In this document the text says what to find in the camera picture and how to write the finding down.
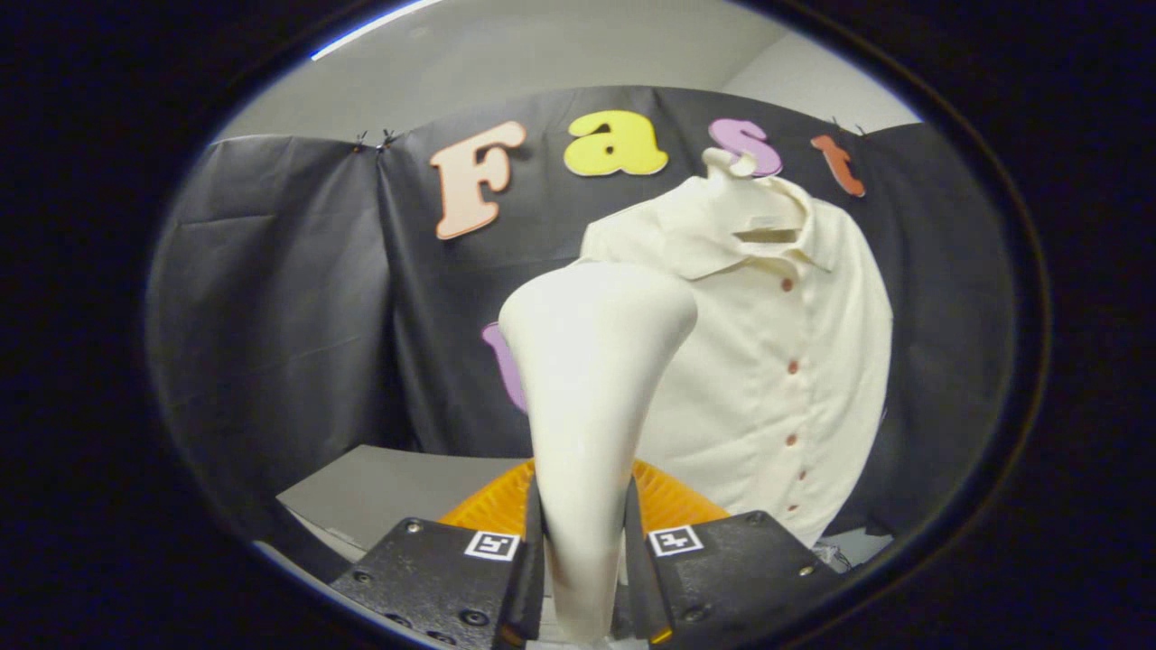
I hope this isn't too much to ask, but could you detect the white clothes hanger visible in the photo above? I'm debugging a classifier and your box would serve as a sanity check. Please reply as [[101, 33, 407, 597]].
[[703, 146, 805, 245]]

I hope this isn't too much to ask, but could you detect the cream button shirt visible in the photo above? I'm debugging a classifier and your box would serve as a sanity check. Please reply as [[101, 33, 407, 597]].
[[578, 172, 895, 547]]

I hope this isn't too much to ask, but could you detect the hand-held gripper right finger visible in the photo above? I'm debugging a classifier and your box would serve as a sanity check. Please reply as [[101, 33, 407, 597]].
[[623, 459, 845, 646]]

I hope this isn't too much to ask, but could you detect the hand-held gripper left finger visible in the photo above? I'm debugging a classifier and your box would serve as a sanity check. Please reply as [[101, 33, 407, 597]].
[[330, 459, 547, 650]]

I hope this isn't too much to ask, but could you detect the ceiling light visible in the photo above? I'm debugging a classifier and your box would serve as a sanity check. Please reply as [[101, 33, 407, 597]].
[[312, 0, 443, 60]]

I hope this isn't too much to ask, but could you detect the grey drawer cabinet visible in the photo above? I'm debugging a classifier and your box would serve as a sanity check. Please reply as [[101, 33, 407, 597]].
[[275, 444, 543, 579]]

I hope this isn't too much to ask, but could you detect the white garment steamer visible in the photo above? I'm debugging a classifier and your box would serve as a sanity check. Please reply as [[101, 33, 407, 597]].
[[499, 262, 699, 646]]

